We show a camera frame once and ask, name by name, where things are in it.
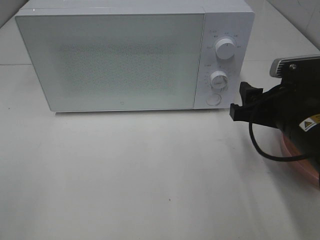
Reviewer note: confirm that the upper white power knob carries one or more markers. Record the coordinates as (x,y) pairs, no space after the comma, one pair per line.
(225,48)

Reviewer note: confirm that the lower white timer knob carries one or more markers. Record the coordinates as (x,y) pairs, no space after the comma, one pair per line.
(218,80)

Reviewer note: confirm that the white microwave oven body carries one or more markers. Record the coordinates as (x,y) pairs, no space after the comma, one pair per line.
(222,18)

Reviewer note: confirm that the round white door button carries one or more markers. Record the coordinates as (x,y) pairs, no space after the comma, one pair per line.
(214,99)

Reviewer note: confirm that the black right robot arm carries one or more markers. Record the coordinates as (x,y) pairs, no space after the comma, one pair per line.
(308,145)

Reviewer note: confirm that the pink round plate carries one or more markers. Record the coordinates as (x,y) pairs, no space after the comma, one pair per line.
(309,169)

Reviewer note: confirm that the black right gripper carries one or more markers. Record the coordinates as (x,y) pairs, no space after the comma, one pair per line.
(293,111)

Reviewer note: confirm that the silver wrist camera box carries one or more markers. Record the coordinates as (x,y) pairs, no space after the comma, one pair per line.
(282,66)

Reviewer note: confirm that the white microwave door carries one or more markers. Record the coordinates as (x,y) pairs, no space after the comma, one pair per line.
(88,63)

